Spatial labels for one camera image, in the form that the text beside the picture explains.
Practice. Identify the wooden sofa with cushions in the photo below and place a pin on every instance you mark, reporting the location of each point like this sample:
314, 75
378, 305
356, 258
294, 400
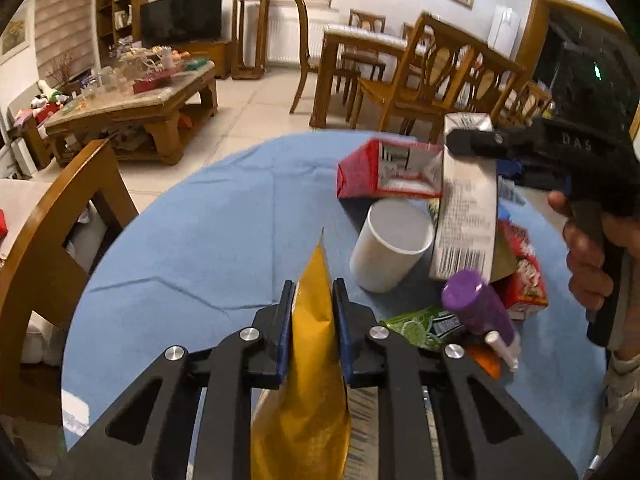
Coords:
40, 276

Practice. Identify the green gum canister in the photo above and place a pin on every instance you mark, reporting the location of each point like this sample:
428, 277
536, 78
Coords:
429, 328

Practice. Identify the red cartoon milk carton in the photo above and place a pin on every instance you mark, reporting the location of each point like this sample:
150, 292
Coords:
523, 292

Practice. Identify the black flat television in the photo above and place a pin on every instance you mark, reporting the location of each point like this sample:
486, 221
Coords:
169, 22

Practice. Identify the person's right hand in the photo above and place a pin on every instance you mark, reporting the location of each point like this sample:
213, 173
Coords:
589, 283

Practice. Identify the red tissue box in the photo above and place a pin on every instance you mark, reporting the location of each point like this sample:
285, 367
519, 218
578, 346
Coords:
151, 82

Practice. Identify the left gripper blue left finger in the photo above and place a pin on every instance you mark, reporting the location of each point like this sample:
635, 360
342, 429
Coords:
283, 339

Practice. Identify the wooden tv cabinet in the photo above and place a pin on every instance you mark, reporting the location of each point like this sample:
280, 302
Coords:
219, 52

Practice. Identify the near wooden dining chair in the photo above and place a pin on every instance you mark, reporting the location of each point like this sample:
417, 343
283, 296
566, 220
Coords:
442, 71

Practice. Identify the far wooden chair by radiator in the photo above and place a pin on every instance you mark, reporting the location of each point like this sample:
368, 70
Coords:
309, 65

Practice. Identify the purple tube with white cap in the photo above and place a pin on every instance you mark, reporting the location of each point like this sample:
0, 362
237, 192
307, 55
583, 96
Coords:
479, 309

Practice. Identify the tall green white carton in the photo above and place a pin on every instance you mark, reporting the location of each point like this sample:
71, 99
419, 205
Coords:
467, 217

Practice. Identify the wooden bookshelf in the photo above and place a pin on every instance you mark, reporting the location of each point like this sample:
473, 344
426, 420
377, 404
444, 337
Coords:
116, 20

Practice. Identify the wooden plant stand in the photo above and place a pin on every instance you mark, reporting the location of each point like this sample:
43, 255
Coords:
249, 38

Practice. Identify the white floor air conditioner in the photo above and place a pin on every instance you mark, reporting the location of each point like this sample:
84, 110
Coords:
503, 31

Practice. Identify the orange fruit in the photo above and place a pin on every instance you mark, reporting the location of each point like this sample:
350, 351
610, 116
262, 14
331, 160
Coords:
485, 358

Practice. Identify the wooden coffee table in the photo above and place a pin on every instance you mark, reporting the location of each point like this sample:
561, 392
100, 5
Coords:
153, 125

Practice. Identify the yellow foil snack bag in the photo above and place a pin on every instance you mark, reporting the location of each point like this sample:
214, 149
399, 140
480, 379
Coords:
302, 429

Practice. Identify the framed sunflower picture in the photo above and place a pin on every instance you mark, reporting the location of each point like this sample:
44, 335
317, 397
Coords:
14, 38

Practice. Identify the small wooden side chair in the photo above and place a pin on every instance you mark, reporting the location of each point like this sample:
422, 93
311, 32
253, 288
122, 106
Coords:
520, 109

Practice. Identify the clear plastic tray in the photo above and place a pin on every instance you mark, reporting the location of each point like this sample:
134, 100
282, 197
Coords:
362, 457

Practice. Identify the blue star tablecloth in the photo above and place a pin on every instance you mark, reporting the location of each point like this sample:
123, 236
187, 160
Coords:
198, 262

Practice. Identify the red barcode carton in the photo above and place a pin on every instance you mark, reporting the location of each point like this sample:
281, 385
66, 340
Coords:
385, 168

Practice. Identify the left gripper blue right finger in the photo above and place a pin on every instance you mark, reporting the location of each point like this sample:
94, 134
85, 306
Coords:
344, 341

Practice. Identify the white paper cup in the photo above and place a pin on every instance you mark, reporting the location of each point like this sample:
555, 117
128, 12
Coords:
393, 238

